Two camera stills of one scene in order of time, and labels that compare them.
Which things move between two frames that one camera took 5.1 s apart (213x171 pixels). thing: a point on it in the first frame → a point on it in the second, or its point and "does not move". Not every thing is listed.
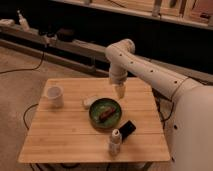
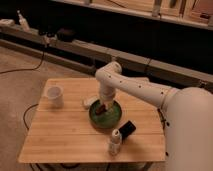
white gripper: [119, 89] → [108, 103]
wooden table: [81, 120] does not move
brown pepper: [108, 112] → [101, 109]
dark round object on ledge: [65, 35] does not move
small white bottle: [115, 143] does not move
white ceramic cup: [54, 96] does not move
